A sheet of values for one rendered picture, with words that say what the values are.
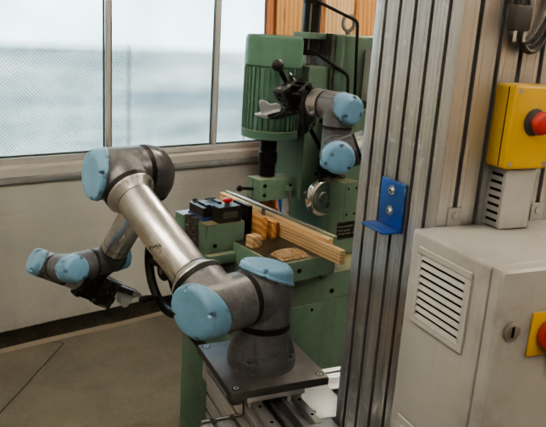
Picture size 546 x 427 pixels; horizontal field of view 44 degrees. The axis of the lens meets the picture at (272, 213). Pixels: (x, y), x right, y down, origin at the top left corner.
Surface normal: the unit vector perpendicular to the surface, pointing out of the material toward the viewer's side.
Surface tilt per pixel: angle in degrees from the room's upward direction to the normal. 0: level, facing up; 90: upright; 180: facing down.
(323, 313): 90
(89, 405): 0
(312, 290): 90
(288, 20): 87
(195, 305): 94
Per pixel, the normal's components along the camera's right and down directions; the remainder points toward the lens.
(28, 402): 0.06, -0.96
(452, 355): -0.91, 0.05
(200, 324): -0.63, 0.22
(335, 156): -0.06, 0.26
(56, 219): 0.63, 0.25
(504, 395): 0.40, 0.26
